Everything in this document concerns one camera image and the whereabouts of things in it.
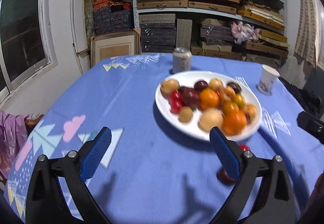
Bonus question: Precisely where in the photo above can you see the dark purple persimmon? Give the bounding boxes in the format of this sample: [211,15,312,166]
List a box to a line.
[217,167,236,186]

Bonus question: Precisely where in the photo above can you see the small dark purple fruit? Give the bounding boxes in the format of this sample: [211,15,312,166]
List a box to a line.
[178,86,192,93]

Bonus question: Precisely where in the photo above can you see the large dark red plum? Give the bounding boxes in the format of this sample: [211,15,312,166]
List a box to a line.
[182,89,200,110]

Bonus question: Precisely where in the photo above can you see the small striped yellow fruit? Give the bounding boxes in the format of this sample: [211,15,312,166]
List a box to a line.
[208,78,224,91]

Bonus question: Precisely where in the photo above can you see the small brown longan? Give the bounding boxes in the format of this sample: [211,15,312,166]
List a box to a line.
[178,106,193,123]

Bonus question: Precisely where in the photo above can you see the blue patterned tablecloth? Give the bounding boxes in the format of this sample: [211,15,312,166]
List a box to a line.
[4,54,323,223]

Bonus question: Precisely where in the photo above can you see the dark maroon small fruit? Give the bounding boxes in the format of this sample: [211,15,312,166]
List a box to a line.
[227,82,242,94]

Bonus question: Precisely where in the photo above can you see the black chair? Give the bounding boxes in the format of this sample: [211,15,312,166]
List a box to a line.
[279,78,323,118]

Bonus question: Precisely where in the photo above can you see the small red cherry tomato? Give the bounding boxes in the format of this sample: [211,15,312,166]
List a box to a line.
[239,144,250,152]

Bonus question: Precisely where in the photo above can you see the striped orange round fruit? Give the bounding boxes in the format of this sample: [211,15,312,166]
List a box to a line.
[224,85,236,100]

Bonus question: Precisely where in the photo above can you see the window frame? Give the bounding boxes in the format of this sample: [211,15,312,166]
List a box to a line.
[1,0,58,102]

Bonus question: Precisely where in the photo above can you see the orange mandarin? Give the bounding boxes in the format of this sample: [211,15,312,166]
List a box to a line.
[199,88,220,110]

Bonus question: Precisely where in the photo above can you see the large orange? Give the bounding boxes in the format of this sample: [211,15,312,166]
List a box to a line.
[222,111,248,136]

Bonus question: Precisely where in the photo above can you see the pink cloth bundle on shelf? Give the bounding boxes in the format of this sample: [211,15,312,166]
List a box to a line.
[230,20,260,45]

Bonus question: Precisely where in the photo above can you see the white paper cup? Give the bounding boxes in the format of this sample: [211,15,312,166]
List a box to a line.
[257,64,280,95]

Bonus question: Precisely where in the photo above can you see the cardboard framed panel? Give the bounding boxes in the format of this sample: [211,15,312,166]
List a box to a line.
[90,28,141,67]

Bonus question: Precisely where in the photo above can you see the red cherry tomato on plate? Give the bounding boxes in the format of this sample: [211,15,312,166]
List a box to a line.
[169,90,182,103]

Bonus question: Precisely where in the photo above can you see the silver beverage can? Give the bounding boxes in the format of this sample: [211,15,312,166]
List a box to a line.
[173,47,192,74]

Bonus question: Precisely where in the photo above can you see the yellow cherry tomato on plate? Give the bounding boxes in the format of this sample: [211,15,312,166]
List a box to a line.
[233,93,246,109]

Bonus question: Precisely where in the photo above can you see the yellow striped pepino melon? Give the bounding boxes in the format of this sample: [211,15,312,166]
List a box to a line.
[198,108,224,132]

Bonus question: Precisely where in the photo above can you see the orange yellow tomato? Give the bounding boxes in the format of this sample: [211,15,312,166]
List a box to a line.
[221,101,239,115]

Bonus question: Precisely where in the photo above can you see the white oval plate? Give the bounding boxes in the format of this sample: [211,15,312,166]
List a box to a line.
[155,70,262,142]

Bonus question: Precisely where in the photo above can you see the metal storage shelf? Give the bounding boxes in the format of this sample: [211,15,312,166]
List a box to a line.
[133,0,289,69]

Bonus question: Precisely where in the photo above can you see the tan round fruit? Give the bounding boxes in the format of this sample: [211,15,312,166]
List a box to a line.
[160,79,180,98]

